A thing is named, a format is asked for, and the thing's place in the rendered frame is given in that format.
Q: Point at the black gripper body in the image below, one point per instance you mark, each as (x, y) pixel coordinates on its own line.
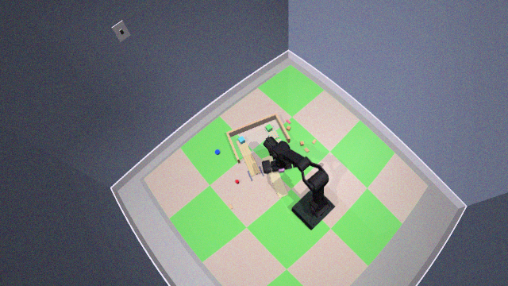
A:
(267, 166)

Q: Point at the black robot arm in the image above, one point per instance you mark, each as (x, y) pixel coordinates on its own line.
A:
(282, 153)

